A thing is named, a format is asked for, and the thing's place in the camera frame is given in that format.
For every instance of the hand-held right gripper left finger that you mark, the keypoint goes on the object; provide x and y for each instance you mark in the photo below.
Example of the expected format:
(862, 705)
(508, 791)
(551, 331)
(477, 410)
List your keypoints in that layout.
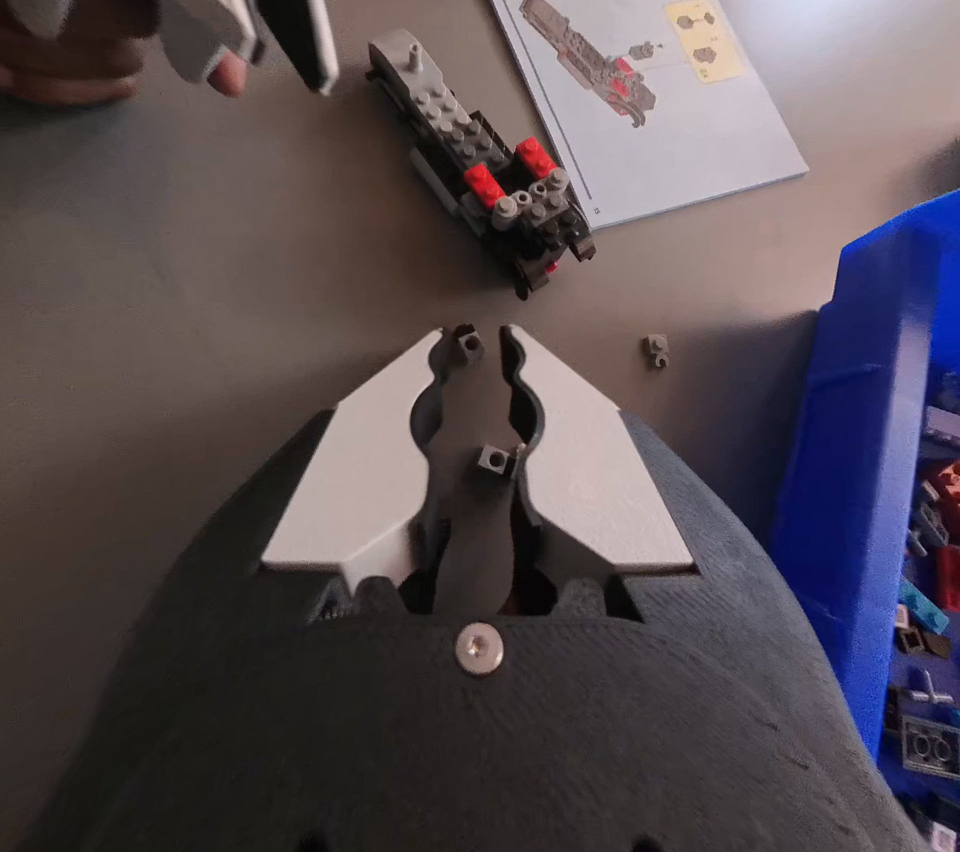
(352, 485)

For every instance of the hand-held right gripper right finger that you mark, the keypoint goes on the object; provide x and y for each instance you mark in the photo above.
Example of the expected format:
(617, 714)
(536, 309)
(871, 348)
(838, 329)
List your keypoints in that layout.
(600, 485)

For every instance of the small grey clip brick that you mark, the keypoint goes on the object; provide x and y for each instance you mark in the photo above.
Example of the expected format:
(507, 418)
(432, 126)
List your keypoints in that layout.
(656, 346)

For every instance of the toy brick vehicle model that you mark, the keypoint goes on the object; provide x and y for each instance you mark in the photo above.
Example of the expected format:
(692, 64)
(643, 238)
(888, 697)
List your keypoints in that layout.
(450, 117)

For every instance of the grey desk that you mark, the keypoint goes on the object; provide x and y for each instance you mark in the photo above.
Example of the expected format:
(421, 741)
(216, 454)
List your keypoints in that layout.
(187, 267)

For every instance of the person's left hand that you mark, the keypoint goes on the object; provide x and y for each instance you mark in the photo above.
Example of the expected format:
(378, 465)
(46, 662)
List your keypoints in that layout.
(67, 65)

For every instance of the blue plastic bin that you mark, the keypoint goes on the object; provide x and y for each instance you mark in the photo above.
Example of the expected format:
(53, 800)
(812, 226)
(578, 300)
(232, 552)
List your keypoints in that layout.
(862, 417)

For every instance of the pile of colourful toy bricks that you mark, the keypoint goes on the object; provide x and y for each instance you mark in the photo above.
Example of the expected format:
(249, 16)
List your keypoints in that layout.
(930, 747)

